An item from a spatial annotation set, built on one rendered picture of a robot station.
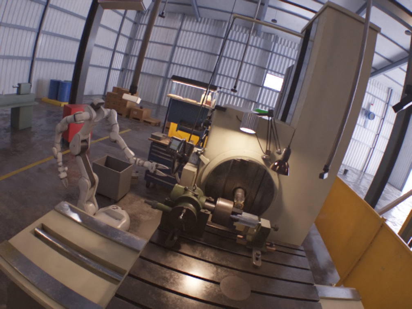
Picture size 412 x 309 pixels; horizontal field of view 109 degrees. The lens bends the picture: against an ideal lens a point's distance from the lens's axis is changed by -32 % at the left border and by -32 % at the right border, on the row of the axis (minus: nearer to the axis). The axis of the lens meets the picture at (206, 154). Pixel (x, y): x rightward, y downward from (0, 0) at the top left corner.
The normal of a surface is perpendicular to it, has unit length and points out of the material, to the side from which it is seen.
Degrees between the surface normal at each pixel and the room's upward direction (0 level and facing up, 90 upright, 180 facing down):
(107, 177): 90
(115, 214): 73
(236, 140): 90
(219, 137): 90
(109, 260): 0
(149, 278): 0
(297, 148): 90
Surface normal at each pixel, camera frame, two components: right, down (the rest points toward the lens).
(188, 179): -0.16, 0.26
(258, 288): 0.26, -0.92
